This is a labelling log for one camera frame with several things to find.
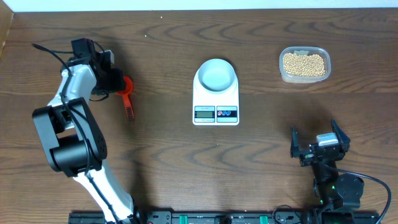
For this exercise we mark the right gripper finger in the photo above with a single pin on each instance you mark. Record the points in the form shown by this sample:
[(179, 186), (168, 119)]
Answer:
[(294, 148), (342, 138)]

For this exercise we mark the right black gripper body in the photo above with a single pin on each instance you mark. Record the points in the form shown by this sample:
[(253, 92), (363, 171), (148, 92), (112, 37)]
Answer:
[(306, 158)]

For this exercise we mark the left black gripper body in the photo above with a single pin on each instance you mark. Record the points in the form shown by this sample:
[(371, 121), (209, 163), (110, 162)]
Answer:
[(110, 83)]

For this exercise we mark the red plastic measuring scoop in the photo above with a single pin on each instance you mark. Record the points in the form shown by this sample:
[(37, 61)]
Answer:
[(126, 100)]

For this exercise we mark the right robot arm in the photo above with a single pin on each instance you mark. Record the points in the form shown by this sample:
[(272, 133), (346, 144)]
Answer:
[(339, 192)]

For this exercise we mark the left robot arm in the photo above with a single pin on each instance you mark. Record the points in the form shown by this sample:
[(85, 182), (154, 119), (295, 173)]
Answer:
[(72, 140)]

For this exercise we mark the white digital kitchen scale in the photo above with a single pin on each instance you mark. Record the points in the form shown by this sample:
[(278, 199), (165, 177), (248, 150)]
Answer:
[(215, 108)]

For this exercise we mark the grey round bowl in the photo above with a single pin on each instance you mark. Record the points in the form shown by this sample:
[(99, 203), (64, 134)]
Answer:
[(217, 75)]

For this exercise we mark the pile of soybeans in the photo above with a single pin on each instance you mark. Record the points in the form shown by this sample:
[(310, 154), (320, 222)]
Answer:
[(303, 65)]

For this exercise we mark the clear plastic bean container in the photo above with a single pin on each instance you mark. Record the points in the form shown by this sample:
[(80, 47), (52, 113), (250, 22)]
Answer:
[(305, 51)]

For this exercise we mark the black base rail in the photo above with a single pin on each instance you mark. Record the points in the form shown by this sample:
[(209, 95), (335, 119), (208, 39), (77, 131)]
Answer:
[(279, 216)]

